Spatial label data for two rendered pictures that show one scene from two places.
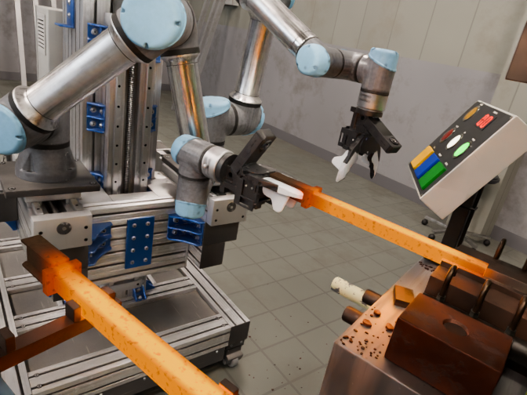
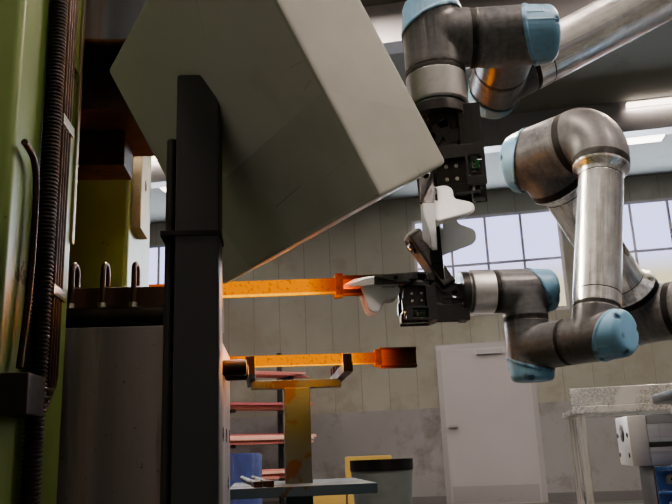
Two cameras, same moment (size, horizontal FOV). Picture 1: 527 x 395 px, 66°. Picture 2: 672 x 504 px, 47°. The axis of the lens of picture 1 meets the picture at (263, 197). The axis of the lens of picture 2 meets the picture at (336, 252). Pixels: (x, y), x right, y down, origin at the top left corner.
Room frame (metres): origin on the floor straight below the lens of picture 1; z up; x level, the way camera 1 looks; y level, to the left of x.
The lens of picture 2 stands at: (1.71, -0.90, 0.73)
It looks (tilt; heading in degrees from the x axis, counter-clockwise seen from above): 15 degrees up; 141
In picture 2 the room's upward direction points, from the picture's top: 2 degrees counter-clockwise
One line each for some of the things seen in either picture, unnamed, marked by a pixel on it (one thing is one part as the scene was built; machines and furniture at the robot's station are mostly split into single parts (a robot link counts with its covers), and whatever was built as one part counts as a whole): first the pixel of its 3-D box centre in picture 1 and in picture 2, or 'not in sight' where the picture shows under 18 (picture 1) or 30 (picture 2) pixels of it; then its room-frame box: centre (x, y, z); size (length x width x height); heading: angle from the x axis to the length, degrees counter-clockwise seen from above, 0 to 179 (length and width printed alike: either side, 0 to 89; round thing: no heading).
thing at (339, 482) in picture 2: not in sight; (298, 487); (0.25, 0.17, 0.66); 0.40 x 0.30 x 0.02; 147
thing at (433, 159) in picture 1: (427, 166); not in sight; (1.14, -0.44, 1.01); 0.07 x 0.05 x 0.07; 170
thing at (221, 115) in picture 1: (212, 117); not in sight; (1.36, 0.22, 0.98); 0.13 x 0.12 x 0.14; 138
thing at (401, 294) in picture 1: (403, 297); not in sight; (0.57, -0.25, 0.92); 0.04 x 0.03 x 0.01; 168
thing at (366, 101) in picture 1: (371, 102); (437, 96); (1.12, -0.24, 1.15); 0.08 x 0.08 x 0.05
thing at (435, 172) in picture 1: (432, 176); not in sight; (1.04, -0.42, 1.01); 0.07 x 0.05 x 0.07; 170
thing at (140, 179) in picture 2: not in sight; (140, 195); (0.27, -0.24, 1.27); 0.09 x 0.02 x 0.17; 145
